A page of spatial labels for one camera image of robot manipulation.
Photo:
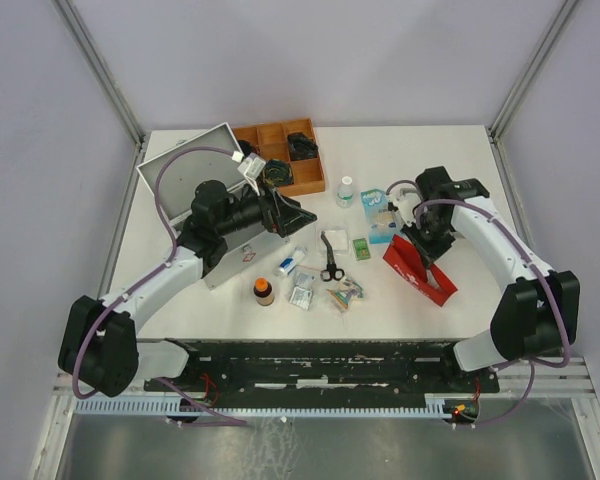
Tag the clear bottle white cap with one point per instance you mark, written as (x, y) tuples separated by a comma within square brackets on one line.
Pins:
[(345, 192)]

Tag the alcohol wipe packets bag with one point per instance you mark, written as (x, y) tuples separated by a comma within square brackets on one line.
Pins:
[(303, 287)]

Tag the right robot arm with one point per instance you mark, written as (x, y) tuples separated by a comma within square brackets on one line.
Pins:
[(539, 306)]

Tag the bag of bandage packets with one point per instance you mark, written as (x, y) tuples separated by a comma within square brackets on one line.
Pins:
[(346, 291)]

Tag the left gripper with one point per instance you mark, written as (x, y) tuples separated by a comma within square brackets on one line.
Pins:
[(281, 216)]

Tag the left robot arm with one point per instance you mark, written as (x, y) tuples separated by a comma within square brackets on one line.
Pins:
[(100, 347)]

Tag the white slotted cable duct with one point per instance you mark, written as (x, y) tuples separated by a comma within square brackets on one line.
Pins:
[(173, 405)]

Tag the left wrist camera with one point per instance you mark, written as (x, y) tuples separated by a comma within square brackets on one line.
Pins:
[(250, 167)]

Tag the white gauze pad packet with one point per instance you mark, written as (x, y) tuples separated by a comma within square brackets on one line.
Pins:
[(337, 236)]

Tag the blue cotton swab bag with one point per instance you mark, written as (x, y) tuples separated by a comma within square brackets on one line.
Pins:
[(382, 225)]

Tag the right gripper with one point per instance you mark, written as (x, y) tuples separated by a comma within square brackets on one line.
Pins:
[(428, 253)]

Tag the red first aid pouch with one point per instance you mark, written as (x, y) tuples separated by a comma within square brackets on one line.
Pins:
[(432, 282)]

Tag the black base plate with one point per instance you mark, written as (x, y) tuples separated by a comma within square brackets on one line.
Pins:
[(326, 374)]

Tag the brown bottle orange cap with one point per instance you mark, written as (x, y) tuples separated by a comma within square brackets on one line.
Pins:
[(263, 292)]

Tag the small green box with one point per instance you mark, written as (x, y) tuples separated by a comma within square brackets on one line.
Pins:
[(361, 249)]

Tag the grey metal first aid box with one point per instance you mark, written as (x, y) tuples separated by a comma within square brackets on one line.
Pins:
[(198, 185)]

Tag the wooden compartment tray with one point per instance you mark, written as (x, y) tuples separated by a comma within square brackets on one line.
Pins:
[(290, 149)]

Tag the white blue bandage roll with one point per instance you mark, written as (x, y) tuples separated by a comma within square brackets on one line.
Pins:
[(293, 260)]

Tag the black handled bandage scissors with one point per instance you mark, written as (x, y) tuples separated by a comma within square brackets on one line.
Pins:
[(331, 272)]

